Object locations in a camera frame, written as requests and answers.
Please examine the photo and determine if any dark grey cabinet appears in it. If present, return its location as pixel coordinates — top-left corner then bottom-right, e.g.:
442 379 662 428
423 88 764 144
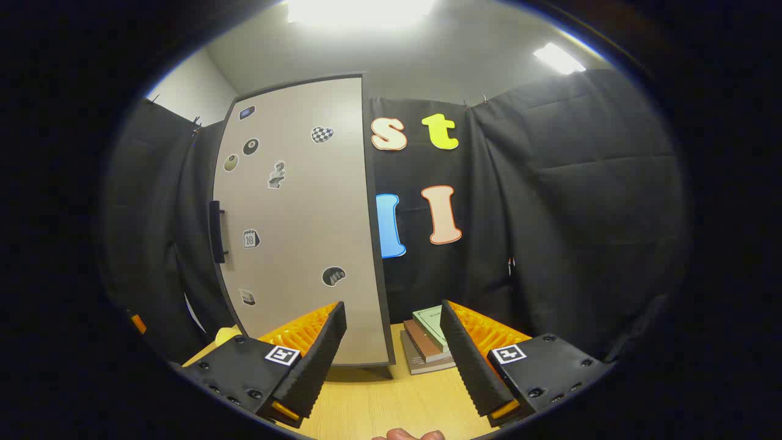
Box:
360 73 396 381

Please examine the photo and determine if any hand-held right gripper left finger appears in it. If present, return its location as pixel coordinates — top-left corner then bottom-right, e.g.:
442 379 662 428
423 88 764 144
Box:
181 301 348 428

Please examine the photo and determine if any grey cabinet door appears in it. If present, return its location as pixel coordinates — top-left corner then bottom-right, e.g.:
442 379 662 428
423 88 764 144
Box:
211 75 392 367

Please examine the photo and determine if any small ceiling light panel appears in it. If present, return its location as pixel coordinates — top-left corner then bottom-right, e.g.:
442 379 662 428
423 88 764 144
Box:
533 42 587 75

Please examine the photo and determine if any black backdrop cloth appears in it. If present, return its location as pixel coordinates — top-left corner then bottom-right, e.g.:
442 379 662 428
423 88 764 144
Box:
101 68 694 367

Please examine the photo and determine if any large ceiling light panel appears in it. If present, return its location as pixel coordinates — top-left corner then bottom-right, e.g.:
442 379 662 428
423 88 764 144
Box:
286 0 437 26

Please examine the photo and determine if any brown book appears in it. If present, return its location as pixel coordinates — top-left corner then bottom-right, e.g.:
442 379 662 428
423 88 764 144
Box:
403 319 453 364

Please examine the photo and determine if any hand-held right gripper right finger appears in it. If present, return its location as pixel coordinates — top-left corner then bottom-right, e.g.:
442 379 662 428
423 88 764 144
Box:
440 298 615 428

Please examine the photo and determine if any black door handle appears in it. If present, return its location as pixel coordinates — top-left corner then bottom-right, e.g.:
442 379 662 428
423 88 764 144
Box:
209 200 230 265

